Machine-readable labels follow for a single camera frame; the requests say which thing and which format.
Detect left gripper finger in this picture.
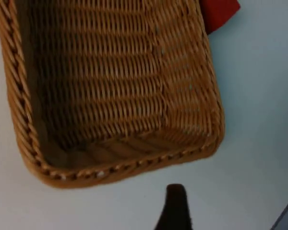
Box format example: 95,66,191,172
153,184,194,230

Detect red cube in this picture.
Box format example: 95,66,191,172
198,0,241,35

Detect pale brown wicker basket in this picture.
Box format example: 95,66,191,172
0,0,225,190

